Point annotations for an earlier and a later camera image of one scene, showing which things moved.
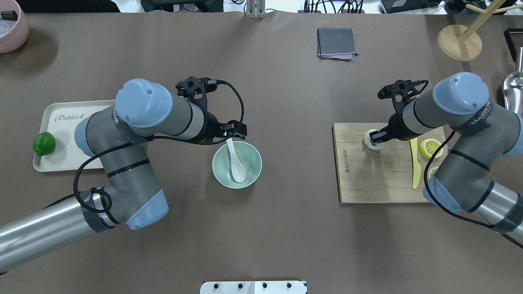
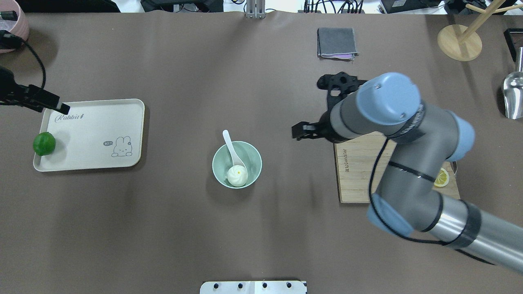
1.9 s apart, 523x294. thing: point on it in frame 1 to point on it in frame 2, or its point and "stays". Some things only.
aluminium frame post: x=255 y=9 stays
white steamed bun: x=368 y=142 to x=237 y=175
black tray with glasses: x=514 y=40 stays
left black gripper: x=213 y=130 to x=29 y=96
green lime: x=44 y=143 stays
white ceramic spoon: x=238 y=170 stays
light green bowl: x=246 y=155 stays
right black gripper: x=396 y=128 to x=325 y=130
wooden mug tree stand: x=458 y=42 stays
